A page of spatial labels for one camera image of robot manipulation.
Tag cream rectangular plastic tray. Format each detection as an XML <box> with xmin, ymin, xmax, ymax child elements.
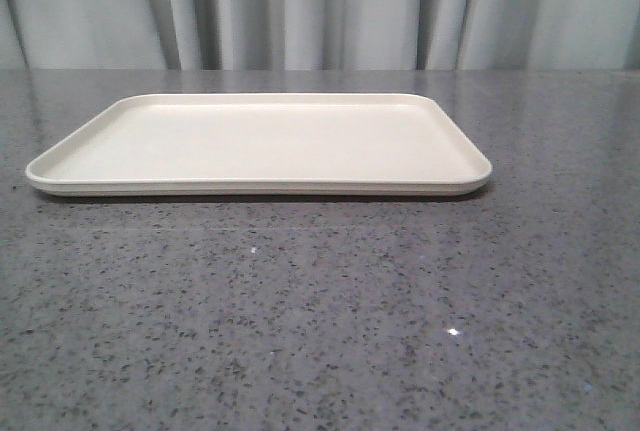
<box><xmin>25</xmin><ymin>93</ymin><xmax>493</xmax><ymax>196</ymax></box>

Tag grey pleated curtain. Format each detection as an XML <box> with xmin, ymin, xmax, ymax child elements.
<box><xmin>1</xmin><ymin>0</ymin><xmax>639</xmax><ymax>70</ymax></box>

